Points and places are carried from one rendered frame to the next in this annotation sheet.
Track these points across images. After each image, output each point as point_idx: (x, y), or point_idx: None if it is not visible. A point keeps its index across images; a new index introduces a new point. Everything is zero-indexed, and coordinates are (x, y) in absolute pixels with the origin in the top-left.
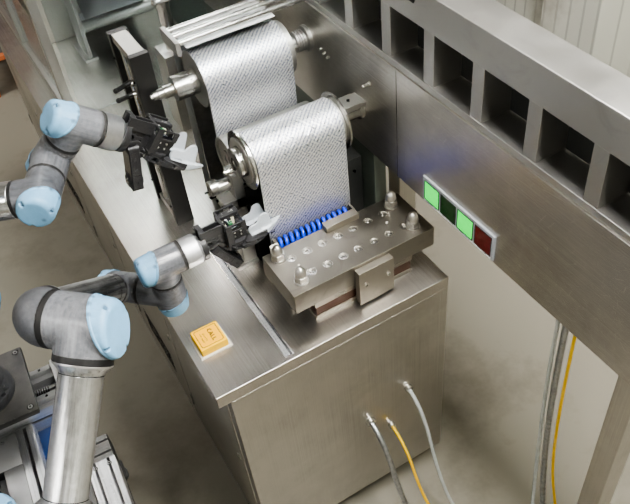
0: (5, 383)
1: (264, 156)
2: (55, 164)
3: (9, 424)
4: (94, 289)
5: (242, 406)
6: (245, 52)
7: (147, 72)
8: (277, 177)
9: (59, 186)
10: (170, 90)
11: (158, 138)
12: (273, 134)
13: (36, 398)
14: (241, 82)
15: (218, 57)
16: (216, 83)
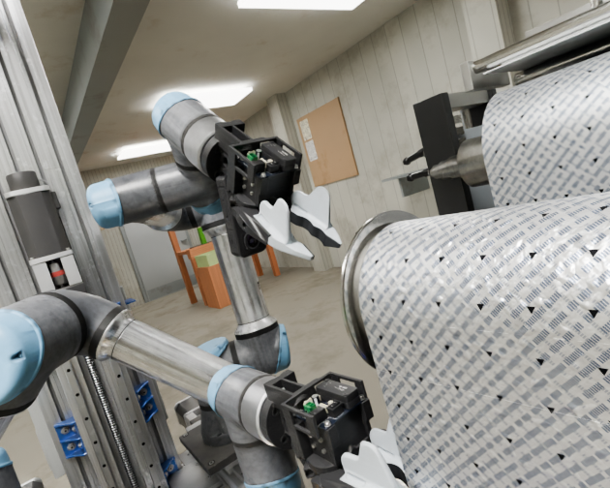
0: (226, 427)
1: (381, 281)
2: (159, 171)
3: (198, 461)
4: (179, 360)
5: None
6: None
7: (439, 131)
8: (419, 371)
9: (131, 191)
10: (455, 162)
11: (230, 165)
12: (442, 232)
13: (239, 468)
14: (575, 145)
15: (538, 86)
16: (505, 140)
